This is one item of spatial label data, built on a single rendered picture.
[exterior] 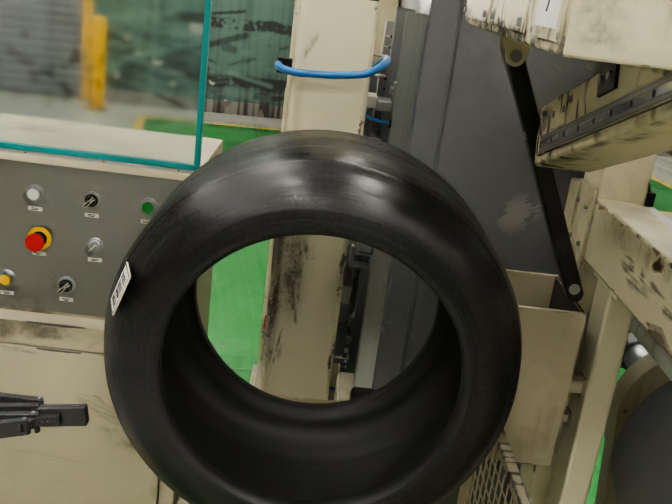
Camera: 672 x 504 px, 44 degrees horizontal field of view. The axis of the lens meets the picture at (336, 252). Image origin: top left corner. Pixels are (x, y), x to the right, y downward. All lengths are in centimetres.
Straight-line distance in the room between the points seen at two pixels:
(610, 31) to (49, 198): 134
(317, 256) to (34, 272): 73
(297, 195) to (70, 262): 96
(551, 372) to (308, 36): 70
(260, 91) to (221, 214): 917
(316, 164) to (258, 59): 912
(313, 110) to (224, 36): 875
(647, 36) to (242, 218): 51
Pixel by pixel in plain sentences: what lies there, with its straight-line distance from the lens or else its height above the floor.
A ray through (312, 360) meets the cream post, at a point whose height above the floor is 102.
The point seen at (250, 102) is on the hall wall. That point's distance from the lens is 1021.
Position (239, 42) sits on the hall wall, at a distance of 1012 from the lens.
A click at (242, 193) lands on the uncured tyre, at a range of 104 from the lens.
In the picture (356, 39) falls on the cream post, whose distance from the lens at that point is 137.
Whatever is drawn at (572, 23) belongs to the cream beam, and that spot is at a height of 167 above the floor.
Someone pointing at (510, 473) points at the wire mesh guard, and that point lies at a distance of 134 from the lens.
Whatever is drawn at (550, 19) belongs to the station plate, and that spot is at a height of 167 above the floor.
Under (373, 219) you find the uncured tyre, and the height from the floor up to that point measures 141.
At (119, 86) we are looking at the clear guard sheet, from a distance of 176.
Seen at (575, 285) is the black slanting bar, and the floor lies 125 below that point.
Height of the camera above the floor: 168
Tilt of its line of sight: 18 degrees down
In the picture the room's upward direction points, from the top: 7 degrees clockwise
